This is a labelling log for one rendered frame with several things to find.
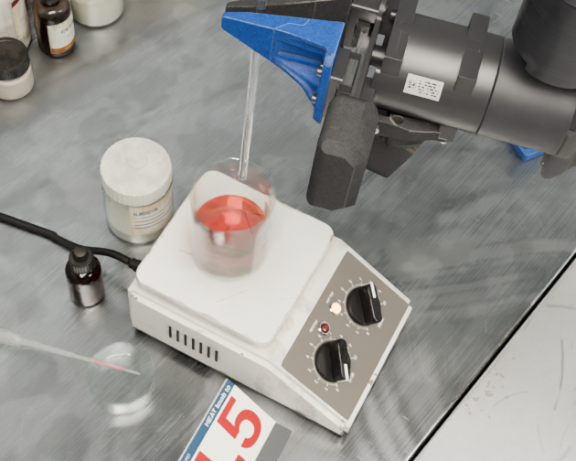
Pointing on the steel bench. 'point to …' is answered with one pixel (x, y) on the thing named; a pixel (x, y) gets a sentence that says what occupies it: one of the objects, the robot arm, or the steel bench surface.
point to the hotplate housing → (267, 369)
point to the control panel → (305, 372)
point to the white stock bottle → (4, 21)
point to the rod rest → (526, 153)
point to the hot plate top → (284, 253)
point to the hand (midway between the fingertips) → (282, 30)
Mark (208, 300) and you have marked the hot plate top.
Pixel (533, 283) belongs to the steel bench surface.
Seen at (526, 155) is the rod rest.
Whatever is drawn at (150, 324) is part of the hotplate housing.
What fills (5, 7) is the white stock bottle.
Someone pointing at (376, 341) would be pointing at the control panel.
